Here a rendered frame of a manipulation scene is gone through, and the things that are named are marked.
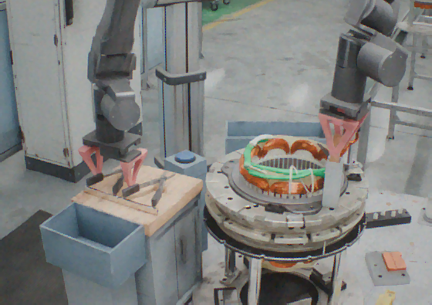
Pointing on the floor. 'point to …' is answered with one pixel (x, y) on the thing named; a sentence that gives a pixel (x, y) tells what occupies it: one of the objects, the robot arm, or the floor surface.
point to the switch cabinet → (58, 69)
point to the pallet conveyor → (397, 89)
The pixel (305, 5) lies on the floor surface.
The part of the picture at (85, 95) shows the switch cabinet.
